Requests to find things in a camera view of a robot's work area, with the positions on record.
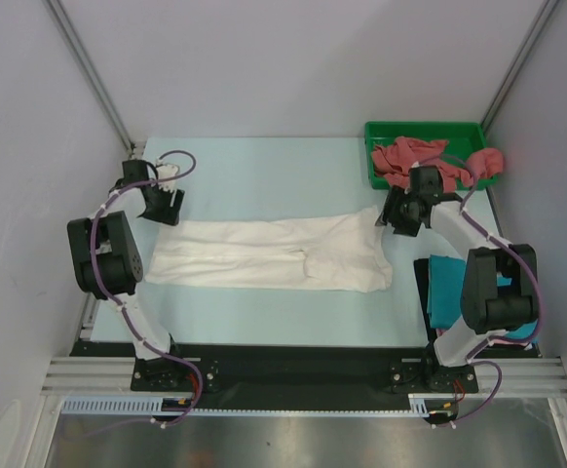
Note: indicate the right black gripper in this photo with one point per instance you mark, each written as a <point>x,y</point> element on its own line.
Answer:
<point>396,195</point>

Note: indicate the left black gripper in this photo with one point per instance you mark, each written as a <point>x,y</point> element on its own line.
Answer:
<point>170,214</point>

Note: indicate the white t-shirt with robot print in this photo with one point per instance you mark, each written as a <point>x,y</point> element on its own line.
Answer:
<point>332,253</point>

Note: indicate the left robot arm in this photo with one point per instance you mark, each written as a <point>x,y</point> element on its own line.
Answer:
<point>107,264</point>

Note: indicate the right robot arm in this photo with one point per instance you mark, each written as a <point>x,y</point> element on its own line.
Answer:
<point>501,299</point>

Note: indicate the salmon red t-shirt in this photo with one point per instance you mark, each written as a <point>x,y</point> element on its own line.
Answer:
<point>395,161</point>

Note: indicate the teal folded t-shirt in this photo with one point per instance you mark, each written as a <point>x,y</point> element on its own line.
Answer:
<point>446,275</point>

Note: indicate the green plastic bin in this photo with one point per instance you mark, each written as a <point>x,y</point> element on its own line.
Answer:
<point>458,149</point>

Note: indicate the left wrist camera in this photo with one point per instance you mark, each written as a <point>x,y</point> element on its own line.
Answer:
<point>167,175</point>

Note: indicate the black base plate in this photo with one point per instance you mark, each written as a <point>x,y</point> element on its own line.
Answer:
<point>280,378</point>

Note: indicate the aluminium front rail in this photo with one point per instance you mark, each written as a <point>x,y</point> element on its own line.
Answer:
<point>522,378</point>

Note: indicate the light blue cable duct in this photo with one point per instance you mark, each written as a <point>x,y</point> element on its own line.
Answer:
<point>109,405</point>

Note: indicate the left aluminium frame post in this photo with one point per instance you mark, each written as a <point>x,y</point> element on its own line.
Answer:
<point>83,60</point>

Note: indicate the aluminium frame post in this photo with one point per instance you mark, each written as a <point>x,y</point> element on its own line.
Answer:
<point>529,43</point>
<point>83,60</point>

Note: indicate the right aluminium frame post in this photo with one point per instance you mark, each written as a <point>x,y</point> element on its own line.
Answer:
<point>529,43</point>

